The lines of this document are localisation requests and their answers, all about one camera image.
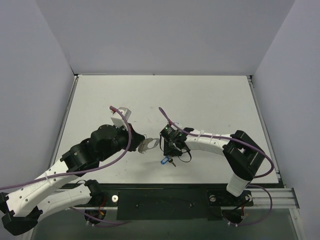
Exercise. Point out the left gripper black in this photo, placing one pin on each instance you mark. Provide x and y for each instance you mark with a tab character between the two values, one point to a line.
130	139

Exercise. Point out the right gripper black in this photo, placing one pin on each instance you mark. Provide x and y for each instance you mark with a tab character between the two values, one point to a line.
169	144

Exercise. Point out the silver key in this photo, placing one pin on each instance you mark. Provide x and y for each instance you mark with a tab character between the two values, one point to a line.
172	162

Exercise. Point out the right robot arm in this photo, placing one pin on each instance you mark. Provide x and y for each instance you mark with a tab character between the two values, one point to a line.
243	155

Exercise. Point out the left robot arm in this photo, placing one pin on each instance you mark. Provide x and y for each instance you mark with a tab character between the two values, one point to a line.
24	208

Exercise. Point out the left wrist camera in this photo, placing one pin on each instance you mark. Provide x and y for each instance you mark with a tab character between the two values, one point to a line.
120	116

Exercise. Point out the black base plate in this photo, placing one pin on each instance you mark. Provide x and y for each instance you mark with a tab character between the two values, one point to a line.
174	201

